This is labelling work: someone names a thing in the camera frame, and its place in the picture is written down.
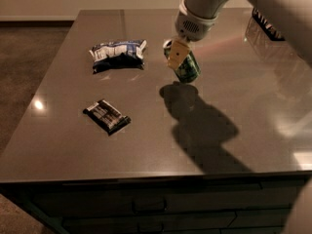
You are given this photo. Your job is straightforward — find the lower drawer handle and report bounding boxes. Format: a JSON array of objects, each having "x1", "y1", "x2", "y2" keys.
[{"x1": 136, "y1": 222, "x2": 164, "y2": 234}]

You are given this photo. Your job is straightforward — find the blue white chip bag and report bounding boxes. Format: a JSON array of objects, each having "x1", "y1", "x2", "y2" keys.
[{"x1": 89, "y1": 39, "x2": 147, "y2": 73}]

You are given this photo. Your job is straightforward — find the black wire basket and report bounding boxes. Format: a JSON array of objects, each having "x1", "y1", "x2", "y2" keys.
[{"x1": 252, "y1": 8, "x2": 285, "y2": 41}]

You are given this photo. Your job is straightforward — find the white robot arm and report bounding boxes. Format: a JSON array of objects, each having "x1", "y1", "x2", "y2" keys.
[{"x1": 168, "y1": 0, "x2": 312, "y2": 70}]

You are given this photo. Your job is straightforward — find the dark drawer handle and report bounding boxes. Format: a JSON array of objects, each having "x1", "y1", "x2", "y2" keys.
[{"x1": 132, "y1": 198, "x2": 168, "y2": 215}]

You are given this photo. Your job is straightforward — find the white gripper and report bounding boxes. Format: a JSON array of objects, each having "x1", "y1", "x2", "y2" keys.
[{"x1": 166, "y1": 0, "x2": 218, "y2": 70}]

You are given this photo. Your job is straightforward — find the black snack bar wrapper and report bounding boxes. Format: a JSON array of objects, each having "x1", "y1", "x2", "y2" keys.
[{"x1": 83, "y1": 99, "x2": 131, "y2": 136}]

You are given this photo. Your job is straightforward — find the green soda can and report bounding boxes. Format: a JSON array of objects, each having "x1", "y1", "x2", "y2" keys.
[{"x1": 163, "y1": 39, "x2": 201, "y2": 83}]

